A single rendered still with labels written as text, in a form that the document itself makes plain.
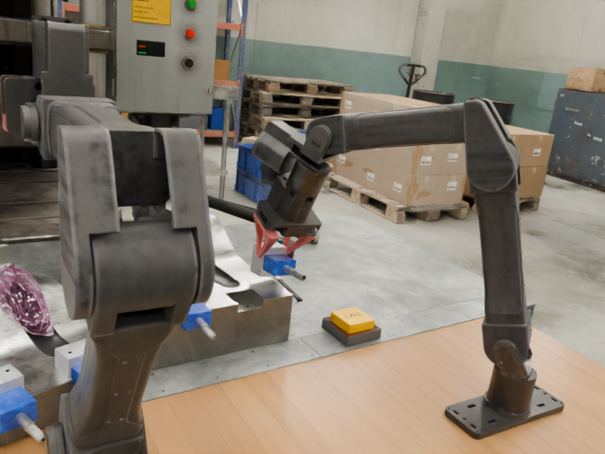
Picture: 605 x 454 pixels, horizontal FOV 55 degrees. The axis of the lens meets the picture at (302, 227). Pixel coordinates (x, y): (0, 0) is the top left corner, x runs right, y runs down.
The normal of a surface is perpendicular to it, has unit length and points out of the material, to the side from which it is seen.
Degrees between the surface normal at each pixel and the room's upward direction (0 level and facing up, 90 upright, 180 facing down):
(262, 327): 90
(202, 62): 90
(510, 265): 89
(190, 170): 63
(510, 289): 84
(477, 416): 0
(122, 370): 120
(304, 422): 0
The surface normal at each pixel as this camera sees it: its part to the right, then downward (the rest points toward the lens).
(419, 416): 0.11, -0.95
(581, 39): -0.91, 0.04
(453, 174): 0.48, 0.17
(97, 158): 0.48, -0.15
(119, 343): 0.38, 0.74
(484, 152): -0.42, 0.23
